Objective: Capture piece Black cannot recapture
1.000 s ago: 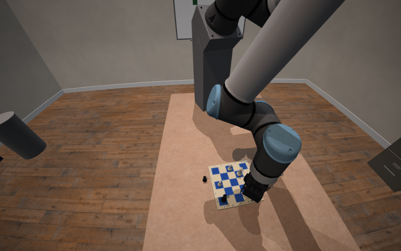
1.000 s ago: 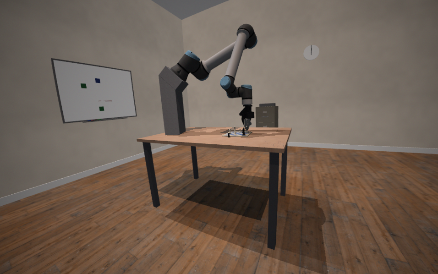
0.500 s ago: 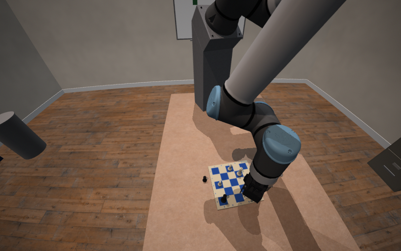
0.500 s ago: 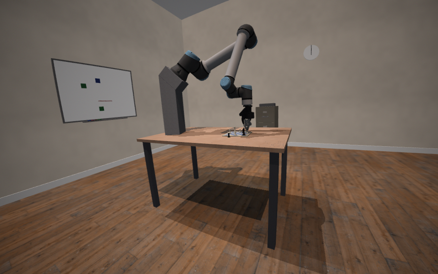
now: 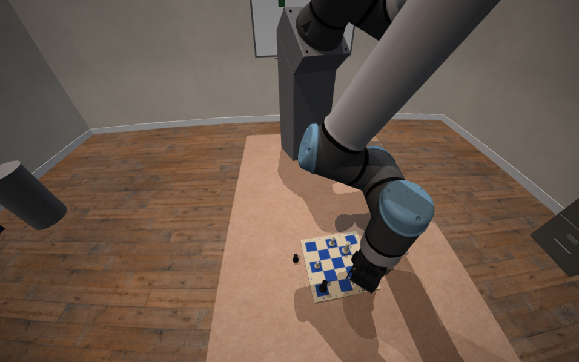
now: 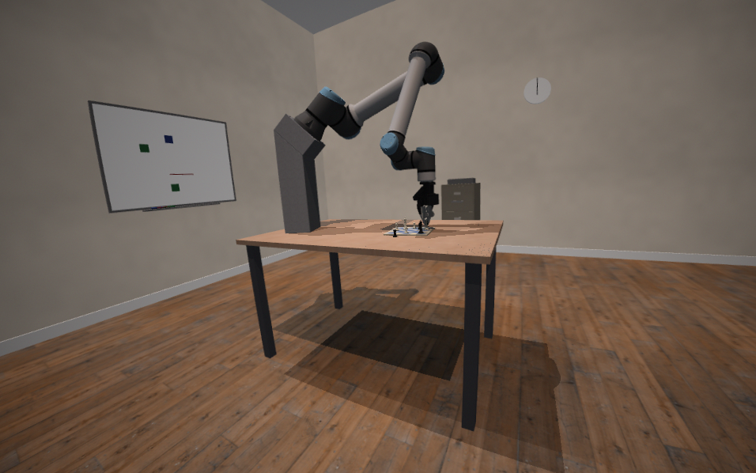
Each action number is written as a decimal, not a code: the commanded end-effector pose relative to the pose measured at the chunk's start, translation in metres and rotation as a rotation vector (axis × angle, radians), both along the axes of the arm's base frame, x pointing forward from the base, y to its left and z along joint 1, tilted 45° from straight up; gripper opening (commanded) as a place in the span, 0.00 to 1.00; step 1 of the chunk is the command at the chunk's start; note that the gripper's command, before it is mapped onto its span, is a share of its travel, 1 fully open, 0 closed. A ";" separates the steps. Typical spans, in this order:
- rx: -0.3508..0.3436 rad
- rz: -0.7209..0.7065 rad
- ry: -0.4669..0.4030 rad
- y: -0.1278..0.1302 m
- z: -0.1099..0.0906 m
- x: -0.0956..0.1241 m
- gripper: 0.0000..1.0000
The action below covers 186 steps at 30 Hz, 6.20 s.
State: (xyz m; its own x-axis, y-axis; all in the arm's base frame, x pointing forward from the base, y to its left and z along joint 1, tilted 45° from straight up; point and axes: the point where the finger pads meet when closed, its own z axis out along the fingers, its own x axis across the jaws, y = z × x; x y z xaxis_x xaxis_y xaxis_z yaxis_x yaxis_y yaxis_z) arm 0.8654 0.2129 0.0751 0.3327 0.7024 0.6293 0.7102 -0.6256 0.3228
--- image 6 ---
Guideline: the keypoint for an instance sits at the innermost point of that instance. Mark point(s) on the blue and cream chessboard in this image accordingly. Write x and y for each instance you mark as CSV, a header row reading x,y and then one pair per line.
x,y
411,231

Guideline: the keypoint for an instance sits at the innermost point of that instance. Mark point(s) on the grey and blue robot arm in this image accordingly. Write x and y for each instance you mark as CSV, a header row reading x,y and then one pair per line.
x,y
327,109

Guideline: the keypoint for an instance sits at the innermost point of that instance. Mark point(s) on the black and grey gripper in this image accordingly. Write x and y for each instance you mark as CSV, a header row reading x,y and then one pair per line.
x,y
433,199

